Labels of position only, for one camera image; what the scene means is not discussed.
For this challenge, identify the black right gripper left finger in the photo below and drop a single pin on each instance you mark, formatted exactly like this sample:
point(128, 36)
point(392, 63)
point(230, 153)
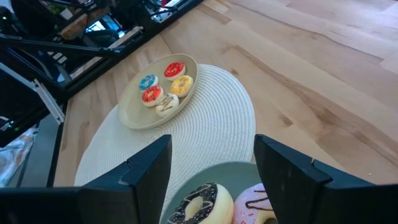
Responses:
point(140, 193)

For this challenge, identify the red glazed donut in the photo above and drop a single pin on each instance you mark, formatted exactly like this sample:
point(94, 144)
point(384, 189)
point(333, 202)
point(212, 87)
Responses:
point(178, 70)

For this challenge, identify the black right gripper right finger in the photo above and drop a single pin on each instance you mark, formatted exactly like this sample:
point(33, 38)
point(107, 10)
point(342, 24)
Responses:
point(304, 193)

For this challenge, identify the white round woven placemat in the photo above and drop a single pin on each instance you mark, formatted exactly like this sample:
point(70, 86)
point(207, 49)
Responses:
point(214, 118)

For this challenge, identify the blue glazed donut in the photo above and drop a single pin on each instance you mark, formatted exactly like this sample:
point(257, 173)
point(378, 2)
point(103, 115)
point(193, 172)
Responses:
point(144, 82)

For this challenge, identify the white metal bracket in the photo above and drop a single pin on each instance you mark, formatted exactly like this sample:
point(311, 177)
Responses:
point(49, 101)

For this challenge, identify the pale blue plate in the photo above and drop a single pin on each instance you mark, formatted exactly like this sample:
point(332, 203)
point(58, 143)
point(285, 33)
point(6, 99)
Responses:
point(230, 174)

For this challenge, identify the cream shallow plate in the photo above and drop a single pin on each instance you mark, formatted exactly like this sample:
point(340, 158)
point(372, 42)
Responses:
point(136, 109)

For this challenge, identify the chocolate glazed donut white drizzle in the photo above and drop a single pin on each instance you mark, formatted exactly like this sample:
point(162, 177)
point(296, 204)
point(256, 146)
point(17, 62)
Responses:
point(220, 205)

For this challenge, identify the pink glazed donut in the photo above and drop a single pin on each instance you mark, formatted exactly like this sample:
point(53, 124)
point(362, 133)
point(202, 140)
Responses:
point(245, 211)

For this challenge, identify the yellow sprinkled donut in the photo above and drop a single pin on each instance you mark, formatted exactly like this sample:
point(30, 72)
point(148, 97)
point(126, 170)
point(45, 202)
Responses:
point(182, 86)

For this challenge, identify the orange glazed donut dark stripes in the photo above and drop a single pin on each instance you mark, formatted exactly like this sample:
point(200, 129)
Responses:
point(147, 96)

